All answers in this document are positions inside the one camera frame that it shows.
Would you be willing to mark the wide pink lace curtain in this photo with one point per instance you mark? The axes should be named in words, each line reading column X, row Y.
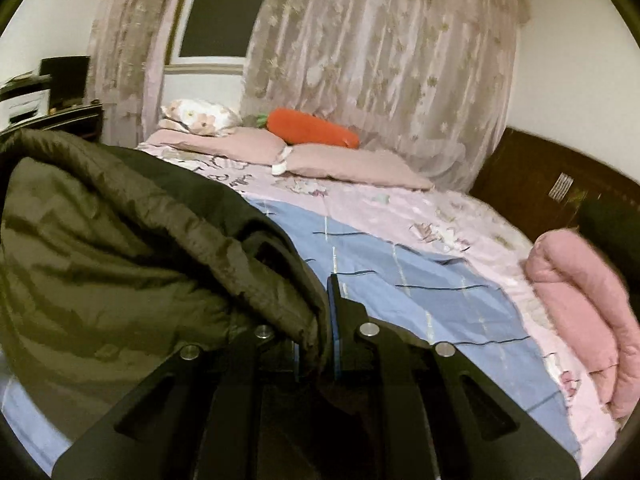
column 375, row 60

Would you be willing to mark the narrow pink lace curtain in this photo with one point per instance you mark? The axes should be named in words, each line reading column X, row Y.
column 125, row 60

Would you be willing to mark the dark window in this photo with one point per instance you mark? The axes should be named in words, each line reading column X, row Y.
column 220, row 10

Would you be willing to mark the olive green hooded padded jacket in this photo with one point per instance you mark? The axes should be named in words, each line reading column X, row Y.
column 125, row 260

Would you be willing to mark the white sticker on headboard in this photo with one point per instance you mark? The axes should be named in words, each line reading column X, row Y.
column 561, row 186

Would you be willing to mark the pink pillow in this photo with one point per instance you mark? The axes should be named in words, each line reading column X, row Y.
column 360, row 165
column 235, row 147

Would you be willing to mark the small white cloth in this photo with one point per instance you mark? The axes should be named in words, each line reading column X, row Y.
column 281, row 162

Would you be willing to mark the pink printed bedsheet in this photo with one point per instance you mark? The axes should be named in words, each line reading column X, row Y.
column 400, row 210

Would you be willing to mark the orange carrot plush toy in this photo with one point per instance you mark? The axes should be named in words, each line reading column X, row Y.
column 315, row 130

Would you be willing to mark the white printer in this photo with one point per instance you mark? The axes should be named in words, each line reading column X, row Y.
column 25, row 105

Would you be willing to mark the white floral pillow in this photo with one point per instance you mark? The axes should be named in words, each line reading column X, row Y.
column 200, row 115

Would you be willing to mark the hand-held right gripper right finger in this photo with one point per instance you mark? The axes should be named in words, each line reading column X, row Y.
column 338, row 355

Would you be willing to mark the dark desk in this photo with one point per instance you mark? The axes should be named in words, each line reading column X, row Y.
column 75, row 120

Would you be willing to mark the dark wooden headboard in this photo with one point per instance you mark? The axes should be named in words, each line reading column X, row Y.
column 525, row 180

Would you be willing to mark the black computer monitor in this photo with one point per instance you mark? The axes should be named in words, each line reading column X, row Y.
column 65, row 77

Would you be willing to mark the folded pink quilt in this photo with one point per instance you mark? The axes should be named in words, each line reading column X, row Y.
column 575, row 310

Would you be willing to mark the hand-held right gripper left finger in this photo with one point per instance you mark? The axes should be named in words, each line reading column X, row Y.
column 255, row 360

